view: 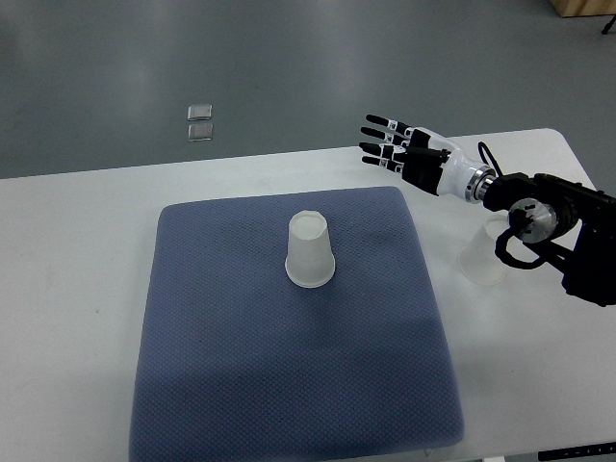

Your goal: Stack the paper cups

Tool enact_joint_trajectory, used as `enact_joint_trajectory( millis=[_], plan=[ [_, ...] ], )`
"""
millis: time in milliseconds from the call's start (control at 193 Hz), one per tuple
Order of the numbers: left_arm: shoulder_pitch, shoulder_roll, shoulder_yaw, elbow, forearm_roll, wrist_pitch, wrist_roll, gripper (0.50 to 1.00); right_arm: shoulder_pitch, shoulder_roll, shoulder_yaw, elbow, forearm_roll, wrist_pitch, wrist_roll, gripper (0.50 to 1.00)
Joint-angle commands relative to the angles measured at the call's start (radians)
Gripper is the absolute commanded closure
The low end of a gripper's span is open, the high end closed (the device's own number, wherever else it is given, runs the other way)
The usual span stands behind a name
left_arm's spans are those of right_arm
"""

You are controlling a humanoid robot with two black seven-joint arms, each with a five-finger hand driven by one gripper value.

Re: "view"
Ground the black and white robotic hand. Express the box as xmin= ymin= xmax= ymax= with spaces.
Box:
xmin=359 ymin=115 xmax=500 ymax=203

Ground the white paper cup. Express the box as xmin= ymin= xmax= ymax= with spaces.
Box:
xmin=457 ymin=215 xmax=508 ymax=286
xmin=285 ymin=210 xmax=336 ymax=289

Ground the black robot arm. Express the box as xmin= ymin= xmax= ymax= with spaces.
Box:
xmin=477 ymin=141 xmax=615 ymax=307

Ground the white paper cup on mat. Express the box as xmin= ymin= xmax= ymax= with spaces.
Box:
xmin=285 ymin=210 xmax=336 ymax=289

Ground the wooden box corner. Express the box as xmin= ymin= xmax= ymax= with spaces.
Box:
xmin=550 ymin=0 xmax=616 ymax=18

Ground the upper metal floor plate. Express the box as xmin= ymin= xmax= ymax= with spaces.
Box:
xmin=187 ymin=103 xmax=213 ymax=121

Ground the metal floor plate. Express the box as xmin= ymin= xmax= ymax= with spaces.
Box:
xmin=187 ymin=103 xmax=213 ymax=121
xmin=188 ymin=122 xmax=214 ymax=142

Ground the black tripod leg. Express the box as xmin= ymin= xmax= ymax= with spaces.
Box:
xmin=601 ymin=15 xmax=616 ymax=35

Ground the lower metal floor plate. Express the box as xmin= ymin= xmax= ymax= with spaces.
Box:
xmin=188 ymin=122 xmax=214 ymax=142

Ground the blue textured fabric mat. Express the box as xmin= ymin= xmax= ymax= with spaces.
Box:
xmin=129 ymin=187 xmax=464 ymax=461

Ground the black table edge panel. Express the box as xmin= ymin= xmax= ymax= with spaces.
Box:
xmin=537 ymin=443 xmax=615 ymax=461

